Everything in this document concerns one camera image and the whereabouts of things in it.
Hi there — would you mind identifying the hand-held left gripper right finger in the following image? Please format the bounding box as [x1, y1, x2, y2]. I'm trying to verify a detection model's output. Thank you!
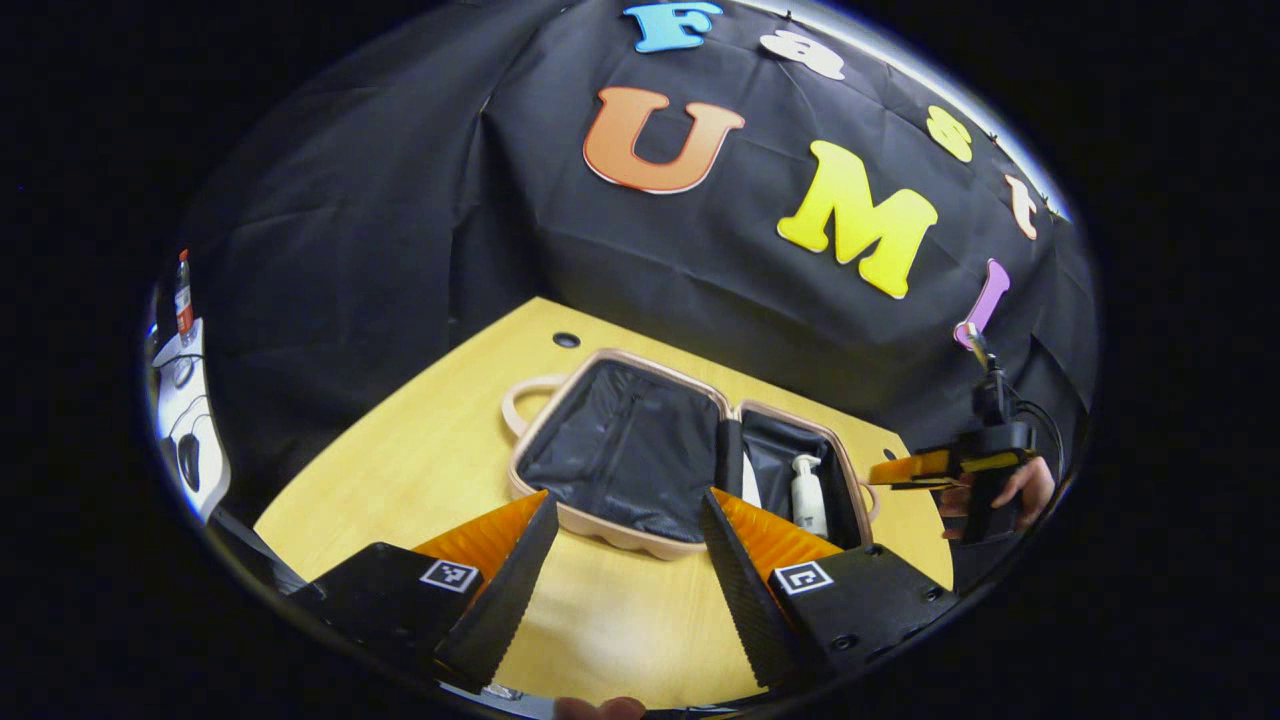
[698, 487, 956, 691]

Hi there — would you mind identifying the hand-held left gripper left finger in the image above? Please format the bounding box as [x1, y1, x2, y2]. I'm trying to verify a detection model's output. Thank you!
[288, 490, 561, 693]

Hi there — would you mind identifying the white pump bottle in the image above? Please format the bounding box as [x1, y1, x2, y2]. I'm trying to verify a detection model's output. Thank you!
[790, 453, 831, 538]

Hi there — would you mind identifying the white side table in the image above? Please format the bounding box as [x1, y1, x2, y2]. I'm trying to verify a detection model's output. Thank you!
[148, 318, 233, 523]

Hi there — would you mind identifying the black backdrop cloth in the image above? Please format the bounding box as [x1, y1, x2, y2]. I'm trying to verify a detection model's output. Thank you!
[160, 0, 1101, 521]

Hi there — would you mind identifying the red bottle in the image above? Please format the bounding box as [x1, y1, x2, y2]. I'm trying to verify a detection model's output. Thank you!
[175, 250, 197, 347]

